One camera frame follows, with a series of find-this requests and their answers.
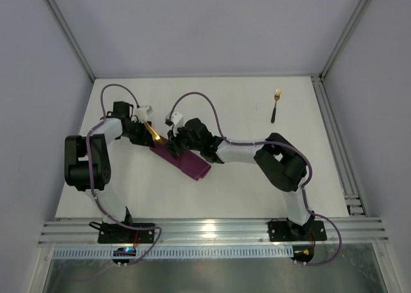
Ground left controller board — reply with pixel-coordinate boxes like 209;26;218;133
112;246;136;267

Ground aluminium rail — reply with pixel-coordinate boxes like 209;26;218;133
311;75;369;217
38;217;389;247

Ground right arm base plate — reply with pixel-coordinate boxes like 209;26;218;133
268;220;328;242

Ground black handled gold knife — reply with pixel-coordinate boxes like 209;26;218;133
144;122;164;145

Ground left frame post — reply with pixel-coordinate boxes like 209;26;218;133
44;0;96;83

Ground gold fork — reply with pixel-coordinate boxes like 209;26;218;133
270;89;281;123

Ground controller board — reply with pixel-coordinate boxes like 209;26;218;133
112;246;136;267
291;245;315;265

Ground frame post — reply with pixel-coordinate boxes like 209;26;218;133
44;0;96;83
319;0;372;81

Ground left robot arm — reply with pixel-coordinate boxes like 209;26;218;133
64;101;154;230

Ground purple satin napkin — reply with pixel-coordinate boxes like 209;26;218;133
150;142;211;181

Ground right aluminium rail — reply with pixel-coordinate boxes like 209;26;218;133
311;75;369;217

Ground front aluminium rail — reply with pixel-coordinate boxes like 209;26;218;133
38;217;389;247

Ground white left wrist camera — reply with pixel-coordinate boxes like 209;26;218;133
135;105;152;123

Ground right frame post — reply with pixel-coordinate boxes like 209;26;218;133
319;0;372;81

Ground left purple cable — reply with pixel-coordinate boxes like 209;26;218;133
85;83;162;267

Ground right controller board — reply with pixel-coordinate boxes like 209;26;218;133
291;245;315;265

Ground slotted cable duct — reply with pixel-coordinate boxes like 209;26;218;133
52;244;292;260

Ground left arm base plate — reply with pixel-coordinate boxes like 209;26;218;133
89;222;155;244

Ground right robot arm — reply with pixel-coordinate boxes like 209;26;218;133
165;118;315;239

